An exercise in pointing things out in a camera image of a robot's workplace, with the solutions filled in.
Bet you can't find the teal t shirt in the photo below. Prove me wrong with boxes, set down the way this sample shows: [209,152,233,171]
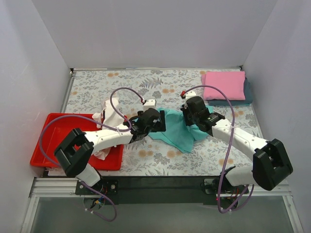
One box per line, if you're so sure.
[149,108,209,153]

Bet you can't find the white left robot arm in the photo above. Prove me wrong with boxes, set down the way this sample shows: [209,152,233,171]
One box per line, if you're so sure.
[54,108,166,187]

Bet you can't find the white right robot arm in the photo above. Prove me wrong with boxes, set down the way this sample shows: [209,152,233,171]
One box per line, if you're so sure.
[181,95,293,191]

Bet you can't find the white t shirt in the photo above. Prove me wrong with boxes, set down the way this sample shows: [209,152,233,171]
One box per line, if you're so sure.
[92,99,124,161]

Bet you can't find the floral tablecloth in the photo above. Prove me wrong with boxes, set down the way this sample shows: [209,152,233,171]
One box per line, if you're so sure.
[65,69,251,176]

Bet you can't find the folded pink t shirt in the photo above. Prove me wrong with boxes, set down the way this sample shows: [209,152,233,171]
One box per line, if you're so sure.
[201,71,245,100]

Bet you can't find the folded dark blue t shirt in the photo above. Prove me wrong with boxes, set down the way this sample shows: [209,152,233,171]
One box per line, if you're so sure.
[208,78,253,106]

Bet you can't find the red plastic tray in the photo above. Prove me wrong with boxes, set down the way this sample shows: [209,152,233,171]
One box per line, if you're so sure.
[30,114,123,171]

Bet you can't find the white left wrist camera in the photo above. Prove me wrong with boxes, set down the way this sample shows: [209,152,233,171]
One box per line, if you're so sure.
[143,99,156,112]

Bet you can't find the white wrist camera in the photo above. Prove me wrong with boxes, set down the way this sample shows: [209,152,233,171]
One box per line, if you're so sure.
[143,99,156,112]
[180,90,197,101]

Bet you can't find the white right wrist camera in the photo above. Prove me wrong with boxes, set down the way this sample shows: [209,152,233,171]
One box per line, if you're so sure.
[180,90,197,101]

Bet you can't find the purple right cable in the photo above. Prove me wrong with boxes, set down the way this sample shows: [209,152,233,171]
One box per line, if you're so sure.
[187,84,255,214]

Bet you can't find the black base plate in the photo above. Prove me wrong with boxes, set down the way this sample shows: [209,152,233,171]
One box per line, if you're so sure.
[75,175,248,206]

